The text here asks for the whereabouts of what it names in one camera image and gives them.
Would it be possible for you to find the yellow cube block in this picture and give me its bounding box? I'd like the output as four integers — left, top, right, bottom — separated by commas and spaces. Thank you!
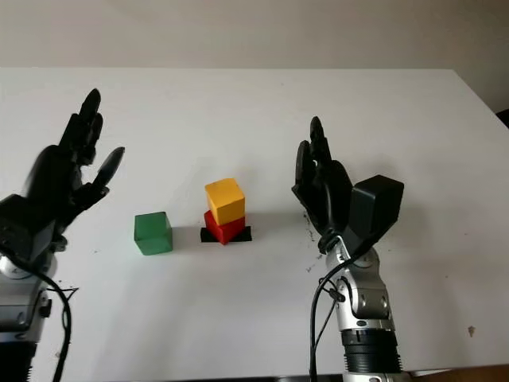
204, 177, 246, 225

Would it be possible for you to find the black tape rectangle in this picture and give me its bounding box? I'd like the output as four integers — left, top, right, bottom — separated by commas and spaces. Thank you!
200, 225, 254, 243

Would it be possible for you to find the green cube block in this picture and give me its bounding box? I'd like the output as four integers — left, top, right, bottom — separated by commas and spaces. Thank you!
134, 211, 174, 256

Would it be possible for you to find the red cube block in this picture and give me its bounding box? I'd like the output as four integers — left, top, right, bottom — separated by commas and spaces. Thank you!
204, 209, 247, 245

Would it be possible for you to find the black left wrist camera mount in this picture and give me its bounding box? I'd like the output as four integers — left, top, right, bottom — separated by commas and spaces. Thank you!
0, 193, 56, 263

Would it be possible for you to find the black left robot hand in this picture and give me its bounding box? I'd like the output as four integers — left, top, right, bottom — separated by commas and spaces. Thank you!
25, 88, 126, 252

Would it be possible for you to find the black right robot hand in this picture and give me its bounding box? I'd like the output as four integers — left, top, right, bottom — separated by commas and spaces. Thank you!
291, 115, 355, 252

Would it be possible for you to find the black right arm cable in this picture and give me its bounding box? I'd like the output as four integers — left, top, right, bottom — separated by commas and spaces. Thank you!
309, 254, 352, 382

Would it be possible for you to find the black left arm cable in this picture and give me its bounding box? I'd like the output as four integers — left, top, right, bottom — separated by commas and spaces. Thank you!
0, 242, 80, 382

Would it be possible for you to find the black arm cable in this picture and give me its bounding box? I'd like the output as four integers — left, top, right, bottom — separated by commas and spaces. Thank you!
309, 254, 352, 382
0, 242, 80, 382

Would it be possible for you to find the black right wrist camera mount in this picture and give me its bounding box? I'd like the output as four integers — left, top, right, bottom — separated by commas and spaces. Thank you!
345, 174, 406, 256

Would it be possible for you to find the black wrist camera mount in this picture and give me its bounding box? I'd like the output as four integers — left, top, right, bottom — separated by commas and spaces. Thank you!
0, 193, 56, 263
345, 174, 406, 256

